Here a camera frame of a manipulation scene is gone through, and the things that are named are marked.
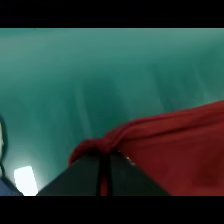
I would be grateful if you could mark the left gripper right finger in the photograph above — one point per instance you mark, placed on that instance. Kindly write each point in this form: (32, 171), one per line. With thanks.
(133, 181)

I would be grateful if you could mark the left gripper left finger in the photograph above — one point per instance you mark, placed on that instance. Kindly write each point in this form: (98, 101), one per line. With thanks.
(76, 178)

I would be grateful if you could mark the red T-shirt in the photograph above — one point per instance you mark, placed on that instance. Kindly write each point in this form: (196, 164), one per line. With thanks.
(180, 146)

